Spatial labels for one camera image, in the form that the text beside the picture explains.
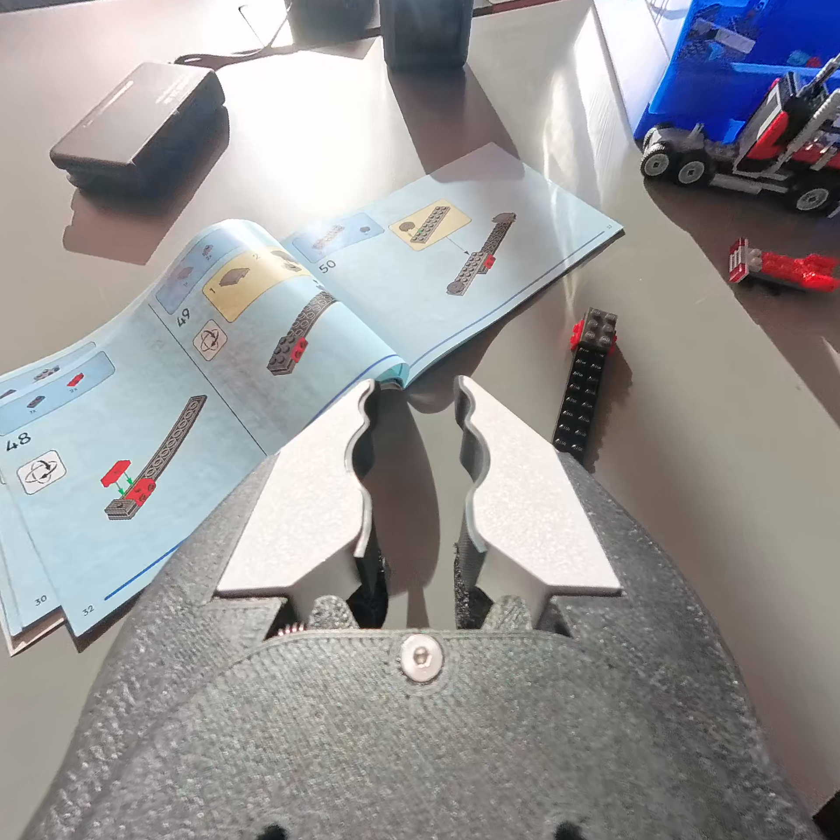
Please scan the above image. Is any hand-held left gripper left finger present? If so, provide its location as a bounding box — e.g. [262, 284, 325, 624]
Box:
[214, 378, 393, 627]

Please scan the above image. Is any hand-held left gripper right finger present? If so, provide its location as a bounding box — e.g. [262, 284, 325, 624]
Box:
[451, 375, 623, 629]

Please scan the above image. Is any long black brick beam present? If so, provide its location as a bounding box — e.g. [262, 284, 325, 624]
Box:
[551, 307, 619, 470]

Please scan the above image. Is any blue plastic bin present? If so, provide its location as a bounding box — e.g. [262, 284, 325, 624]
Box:
[633, 0, 840, 148]

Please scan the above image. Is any grey desk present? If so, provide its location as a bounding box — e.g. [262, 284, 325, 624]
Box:
[0, 0, 840, 821]

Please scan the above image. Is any light blue instruction booklet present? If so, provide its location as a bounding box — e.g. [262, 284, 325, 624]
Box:
[0, 143, 626, 657]

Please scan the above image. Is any red brick sub-assembly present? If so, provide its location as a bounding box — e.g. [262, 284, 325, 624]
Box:
[727, 238, 840, 293]

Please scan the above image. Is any black power adapter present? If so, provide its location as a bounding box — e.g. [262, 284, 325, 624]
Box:
[49, 62, 227, 191]

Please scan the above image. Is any red black toy brick truck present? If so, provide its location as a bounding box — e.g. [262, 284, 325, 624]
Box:
[640, 52, 840, 217]

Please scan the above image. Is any dark box-shaped device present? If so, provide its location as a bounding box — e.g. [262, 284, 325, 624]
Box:
[379, 0, 475, 70]
[289, 0, 382, 40]

